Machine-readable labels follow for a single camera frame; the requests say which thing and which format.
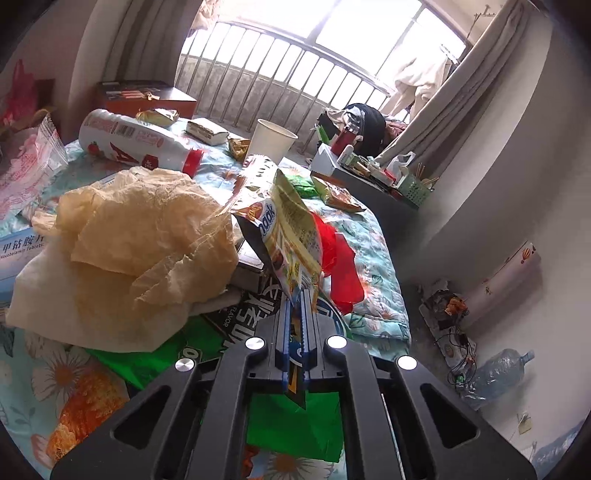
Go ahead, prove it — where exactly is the white tissue box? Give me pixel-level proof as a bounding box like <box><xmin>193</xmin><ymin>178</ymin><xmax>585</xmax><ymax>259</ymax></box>
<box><xmin>310</xmin><ymin>143</ymin><xmax>339</xmax><ymax>177</ymax></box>

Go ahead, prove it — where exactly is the green chip bag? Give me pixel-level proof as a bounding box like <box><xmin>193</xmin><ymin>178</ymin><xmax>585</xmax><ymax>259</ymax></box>
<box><xmin>87</xmin><ymin>290</ymin><xmax>348</xmax><ymax>464</ymax></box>

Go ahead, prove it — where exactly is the grey right curtain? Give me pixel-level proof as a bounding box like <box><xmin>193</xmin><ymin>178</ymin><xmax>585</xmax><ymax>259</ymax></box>
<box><xmin>373</xmin><ymin>0</ymin><xmax>541</xmax><ymax>168</ymax></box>

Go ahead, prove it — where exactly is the white plastic jug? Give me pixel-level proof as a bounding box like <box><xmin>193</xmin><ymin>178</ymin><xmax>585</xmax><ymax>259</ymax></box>
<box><xmin>386</xmin><ymin>152</ymin><xmax>416</xmax><ymax>183</ymax></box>

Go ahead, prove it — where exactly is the clear printed plastic bag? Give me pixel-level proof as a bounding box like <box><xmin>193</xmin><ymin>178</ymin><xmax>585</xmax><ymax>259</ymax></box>
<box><xmin>1</xmin><ymin>110</ymin><xmax>68</xmax><ymax>221</ymax></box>

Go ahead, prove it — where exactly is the beige paper wrap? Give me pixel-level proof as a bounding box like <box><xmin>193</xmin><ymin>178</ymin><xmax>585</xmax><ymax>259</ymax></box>
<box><xmin>30</xmin><ymin>165</ymin><xmax>242</xmax><ymax>307</ymax></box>

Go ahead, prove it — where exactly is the orange snack packet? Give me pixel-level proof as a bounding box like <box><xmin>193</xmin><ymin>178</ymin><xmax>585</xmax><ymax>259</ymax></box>
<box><xmin>311</xmin><ymin>176</ymin><xmax>366</xmax><ymax>213</ymax></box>

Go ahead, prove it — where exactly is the yellow wrapped cake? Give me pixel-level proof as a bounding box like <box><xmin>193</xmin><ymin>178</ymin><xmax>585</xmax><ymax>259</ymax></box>
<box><xmin>135</xmin><ymin>108</ymin><xmax>179</xmax><ymax>129</ymax></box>

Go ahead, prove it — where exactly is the yellow snack wrapper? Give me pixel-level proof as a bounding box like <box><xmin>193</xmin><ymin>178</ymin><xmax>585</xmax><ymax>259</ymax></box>
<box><xmin>230</xmin><ymin>154</ymin><xmax>325</xmax><ymax>410</ymax></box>

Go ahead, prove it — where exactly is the white paper cup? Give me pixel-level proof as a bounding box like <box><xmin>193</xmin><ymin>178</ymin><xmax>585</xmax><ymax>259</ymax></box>
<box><xmin>246</xmin><ymin>119</ymin><xmax>297</xmax><ymax>165</ymax></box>

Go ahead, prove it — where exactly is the red thermos bottle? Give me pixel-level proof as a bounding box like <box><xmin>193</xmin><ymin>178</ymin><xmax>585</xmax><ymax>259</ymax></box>
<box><xmin>331</xmin><ymin>124</ymin><xmax>360</xmax><ymax>156</ymax></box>

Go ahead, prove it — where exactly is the large clear water jug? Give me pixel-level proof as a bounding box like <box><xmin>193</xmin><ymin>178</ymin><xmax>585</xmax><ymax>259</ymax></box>
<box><xmin>461</xmin><ymin>349</ymin><xmax>535</xmax><ymax>410</ymax></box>

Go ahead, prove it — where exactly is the black backpack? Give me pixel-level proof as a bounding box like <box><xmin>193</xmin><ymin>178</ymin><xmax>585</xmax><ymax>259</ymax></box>
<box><xmin>345</xmin><ymin>103</ymin><xmax>386</xmax><ymax>157</ymax></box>

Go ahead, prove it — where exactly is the white medicine box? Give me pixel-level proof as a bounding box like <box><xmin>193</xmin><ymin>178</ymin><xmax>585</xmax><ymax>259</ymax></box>
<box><xmin>0</xmin><ymin>228</ymin><xmax>45</xmax><ymax>305</ymax></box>

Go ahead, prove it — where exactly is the grey curtain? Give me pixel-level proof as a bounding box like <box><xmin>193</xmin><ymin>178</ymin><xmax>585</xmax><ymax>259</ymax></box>
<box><xmin>373</xmin><ymin>0</ymin><xmax>541</xmax><ymax>168</ymax></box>
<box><xmin>62</xmin><ymin>0</ymin><xmax>201</xmax><ymax>136</ymax></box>

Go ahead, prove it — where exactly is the white power strip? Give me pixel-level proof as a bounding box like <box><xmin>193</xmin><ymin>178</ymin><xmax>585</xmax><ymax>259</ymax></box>
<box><xmin>419</xmin><ymin>302</ymin><xmax>477</xmax><ymax>372</ymax></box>

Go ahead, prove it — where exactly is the yellow crumpled wrapper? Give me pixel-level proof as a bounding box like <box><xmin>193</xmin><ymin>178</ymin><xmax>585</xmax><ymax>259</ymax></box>
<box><xmin>228</xmin><ymin>137</ymin><xmax>250</xmax><ymax>163</ymax></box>

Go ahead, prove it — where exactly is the white strawberry milk bottle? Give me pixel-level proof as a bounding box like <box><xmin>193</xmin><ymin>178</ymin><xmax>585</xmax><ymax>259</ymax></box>
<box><xmin>78</xmin><ymin>109</ymin><xmax>204</xmax><ymax>178</ymax></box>

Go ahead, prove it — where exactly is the red plastic wrapper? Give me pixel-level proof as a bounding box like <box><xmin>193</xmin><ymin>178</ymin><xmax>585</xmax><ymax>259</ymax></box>
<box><xmin>312</xmin><ymin>213</ymin><xmax>365</xmax><ymax>315</ymax></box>

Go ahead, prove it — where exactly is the metal balcony railing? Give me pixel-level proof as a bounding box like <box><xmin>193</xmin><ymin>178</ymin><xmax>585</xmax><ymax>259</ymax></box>
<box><xmin>174</xmin><ymin>21</ymin><xmax>389</xmax><ymax>153</ymax></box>

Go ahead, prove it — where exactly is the white wrapped sandwich cake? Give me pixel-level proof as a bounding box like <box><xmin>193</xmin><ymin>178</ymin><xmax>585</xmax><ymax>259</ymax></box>
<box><xmin>185</xmin><ymin>118</ymin><xmax>229</xmax><ymax>146</ymax></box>

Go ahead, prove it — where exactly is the orange snack bag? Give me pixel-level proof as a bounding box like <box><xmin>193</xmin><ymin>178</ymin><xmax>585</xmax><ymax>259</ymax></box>
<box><xmin>46</xmin><ymin>368</ymin><xmax>129</xmax><ymax>463</ymax></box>

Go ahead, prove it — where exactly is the green plastic basket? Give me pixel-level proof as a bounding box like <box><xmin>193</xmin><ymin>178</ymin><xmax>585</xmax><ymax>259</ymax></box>
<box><xmin>395</xmin><ymin>173</ymin><xmax>431</xmax><ymax>207</ymax></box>

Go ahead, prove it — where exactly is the orange cardboard box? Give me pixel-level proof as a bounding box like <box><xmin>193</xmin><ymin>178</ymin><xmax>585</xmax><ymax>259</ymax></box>
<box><xmin>94</xmin><ymin>80</ymin><xmax>197</xmax><ymax>118</ymax></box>

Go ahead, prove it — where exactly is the small green snack packet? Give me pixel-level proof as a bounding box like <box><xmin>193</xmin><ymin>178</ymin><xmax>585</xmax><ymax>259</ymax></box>
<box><xmin>287</xmin><ymin>175</ymin><xmax>320</xmax><ymax>199</ymax></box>

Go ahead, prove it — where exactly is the floral blue quilt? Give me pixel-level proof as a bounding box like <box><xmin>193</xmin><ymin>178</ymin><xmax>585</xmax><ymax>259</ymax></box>
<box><xmin>0</xmin><ymin>115</ymin><xmax>413</xmax><ymax>480</ymax></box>

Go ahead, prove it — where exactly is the rolled floral paper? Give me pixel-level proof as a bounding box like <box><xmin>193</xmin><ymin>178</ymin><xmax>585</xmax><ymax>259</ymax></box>
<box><xmin>462</xmin><ymin>241</ymin><xmax>541</xmax><ymax>327</ymax></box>

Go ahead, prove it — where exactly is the grey side cabinet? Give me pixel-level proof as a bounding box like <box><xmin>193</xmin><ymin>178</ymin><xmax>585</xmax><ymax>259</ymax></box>
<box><xmin>332</xmin><ymin>167</ymin><xmax>419</xmax><ymax>259</ymax></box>

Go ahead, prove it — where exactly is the grey left curtain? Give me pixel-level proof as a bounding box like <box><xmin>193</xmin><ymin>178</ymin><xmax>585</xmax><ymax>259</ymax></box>
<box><xmin>62</xmin><ymin>0</ymin><xmax>201</xmax><ymax>136</ymax></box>

